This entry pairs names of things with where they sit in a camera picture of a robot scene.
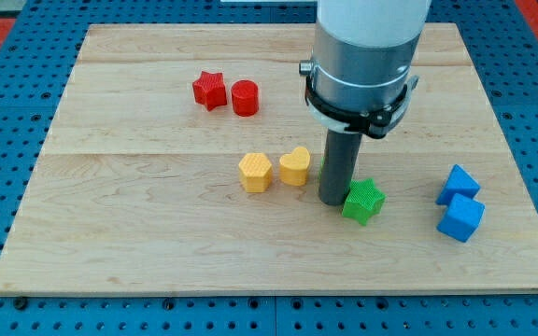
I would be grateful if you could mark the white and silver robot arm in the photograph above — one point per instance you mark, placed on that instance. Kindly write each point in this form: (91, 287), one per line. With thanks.
(363, 49)

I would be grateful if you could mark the yellow hexagon block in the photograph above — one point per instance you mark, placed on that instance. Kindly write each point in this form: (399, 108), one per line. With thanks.
(255, 172)

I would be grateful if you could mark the light wooden board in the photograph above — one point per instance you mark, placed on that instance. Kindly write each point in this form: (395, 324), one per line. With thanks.
(136, 193)

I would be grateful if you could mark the yellow heart block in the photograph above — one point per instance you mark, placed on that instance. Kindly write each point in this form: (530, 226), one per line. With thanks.
(294, 167)

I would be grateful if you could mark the green block behind rod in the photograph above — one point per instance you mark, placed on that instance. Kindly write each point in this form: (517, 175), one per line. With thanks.
(321, 168)

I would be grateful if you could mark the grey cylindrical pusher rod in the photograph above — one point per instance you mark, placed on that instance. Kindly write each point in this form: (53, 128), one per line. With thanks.
(341, 152)

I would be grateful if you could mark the red cylinder block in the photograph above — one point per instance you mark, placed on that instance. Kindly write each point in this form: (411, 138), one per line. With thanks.
(245, 98)

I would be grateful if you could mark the red star block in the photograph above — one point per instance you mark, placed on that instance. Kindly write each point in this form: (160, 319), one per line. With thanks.
(209, 90)

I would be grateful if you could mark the green star block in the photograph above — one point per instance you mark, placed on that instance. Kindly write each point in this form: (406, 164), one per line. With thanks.
(364, 201)

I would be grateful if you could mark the blue triangular prism block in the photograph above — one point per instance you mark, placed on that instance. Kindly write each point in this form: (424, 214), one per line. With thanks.
(458, 181)

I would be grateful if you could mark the blue cube block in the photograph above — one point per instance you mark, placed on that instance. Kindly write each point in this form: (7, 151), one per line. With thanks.
(462, 218)

